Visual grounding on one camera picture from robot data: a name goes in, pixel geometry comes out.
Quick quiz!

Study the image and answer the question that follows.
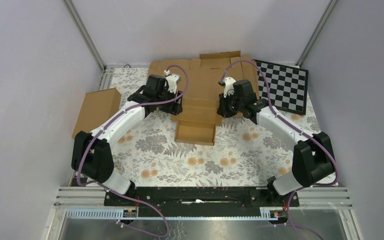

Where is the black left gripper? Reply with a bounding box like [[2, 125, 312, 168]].
[[155, 86, 182, 115]]

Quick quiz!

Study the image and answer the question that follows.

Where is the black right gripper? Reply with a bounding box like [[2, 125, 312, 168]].
[[216, 91, 244, 119]]

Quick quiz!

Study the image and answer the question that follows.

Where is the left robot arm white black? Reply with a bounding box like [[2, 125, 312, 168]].
[[71, 73, 183, 206]]

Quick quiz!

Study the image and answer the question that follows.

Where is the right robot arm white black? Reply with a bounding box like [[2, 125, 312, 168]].
[[217, 77, 335, 206]]

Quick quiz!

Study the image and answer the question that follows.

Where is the folded brown cardboard box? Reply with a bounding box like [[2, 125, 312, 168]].
[[72, 88, 121, 138]]

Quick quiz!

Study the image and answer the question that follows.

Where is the stack of flat cardboard blanks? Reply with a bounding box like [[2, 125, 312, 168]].
[[147, 50, 260, 101]]

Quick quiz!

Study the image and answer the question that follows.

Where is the floral patterned table mat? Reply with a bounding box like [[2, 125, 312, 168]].
[[87, 67, 339, 188]]

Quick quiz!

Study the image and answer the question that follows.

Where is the black white checkerboard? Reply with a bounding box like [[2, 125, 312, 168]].
[[255, 60, 309, 115]]

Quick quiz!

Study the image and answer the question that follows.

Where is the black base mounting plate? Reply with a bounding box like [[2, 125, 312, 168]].
[[103, 186, 289, 218]]

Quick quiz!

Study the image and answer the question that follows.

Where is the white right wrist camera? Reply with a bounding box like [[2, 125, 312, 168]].
[[218, 77, 236, 98]]

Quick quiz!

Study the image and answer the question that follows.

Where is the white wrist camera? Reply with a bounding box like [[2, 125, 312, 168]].
[[164, 69, 181, 94], [218, 77, 236, 98]]

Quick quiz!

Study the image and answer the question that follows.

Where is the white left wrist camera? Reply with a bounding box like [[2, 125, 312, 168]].
[[164, 69, 181, 94]]

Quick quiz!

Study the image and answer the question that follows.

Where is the right aluminium frame post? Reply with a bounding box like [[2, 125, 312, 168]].
[[295, 0, 339, 67]]

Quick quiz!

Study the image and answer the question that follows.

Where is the aluminium frame post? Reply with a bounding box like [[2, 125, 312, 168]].
[[295, 0, 339, 67], [62, 0, 106, 72]]

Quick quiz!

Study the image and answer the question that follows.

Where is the left aluminium frame post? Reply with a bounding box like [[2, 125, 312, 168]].
[[62, 0, 106, 72]]

